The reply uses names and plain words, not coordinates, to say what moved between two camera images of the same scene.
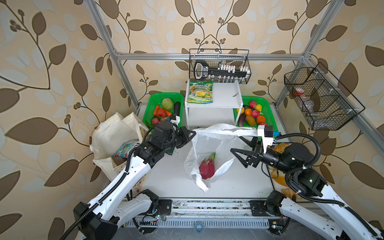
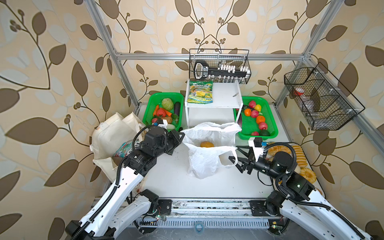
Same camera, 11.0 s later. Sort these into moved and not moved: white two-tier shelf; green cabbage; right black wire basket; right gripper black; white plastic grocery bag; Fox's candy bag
Moved: white plastic grocery bag; right gripper black
Not moved: white two-tier shelf; green cabbage; right black wire basket; Fox's candy bag
